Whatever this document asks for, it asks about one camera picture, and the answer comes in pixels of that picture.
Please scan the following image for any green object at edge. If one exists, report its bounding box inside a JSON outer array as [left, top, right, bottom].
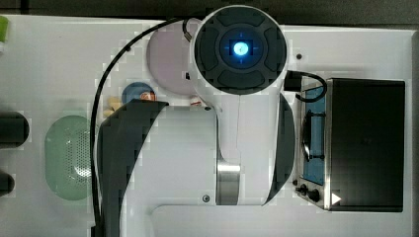
[[0, 16, 9, 43]]

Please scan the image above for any lilac round plate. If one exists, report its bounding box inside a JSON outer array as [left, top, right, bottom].
[[146, 24, 195, 96]]

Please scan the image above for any black round pot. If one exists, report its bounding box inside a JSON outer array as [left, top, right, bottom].
[[0, 171, 15, 197]]

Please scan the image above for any black round pan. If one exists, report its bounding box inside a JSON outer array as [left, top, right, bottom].
[[0, 112, 30, 149]]

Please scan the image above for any green perforated strainer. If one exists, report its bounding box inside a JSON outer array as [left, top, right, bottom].
[[44, 116, 91, 200]]

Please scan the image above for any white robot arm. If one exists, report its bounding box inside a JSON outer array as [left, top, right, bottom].
[[92, 5, 295, 237]]

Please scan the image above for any blue small bowl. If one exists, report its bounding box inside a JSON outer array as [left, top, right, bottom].
[[122, 82, 156, 104]]

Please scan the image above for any yellow banana toy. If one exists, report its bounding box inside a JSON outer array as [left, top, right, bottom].
[[103, 97, 123, 118]]

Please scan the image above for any black toaster oven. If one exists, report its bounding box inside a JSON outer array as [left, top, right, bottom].
[[293, 78, 405, 212]]

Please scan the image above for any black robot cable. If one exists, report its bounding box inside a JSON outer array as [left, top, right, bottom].
[[90, 17, 186, 237]]

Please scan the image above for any orange slice toy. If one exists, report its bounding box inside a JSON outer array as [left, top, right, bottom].
[[140, 92, 156, 101]]

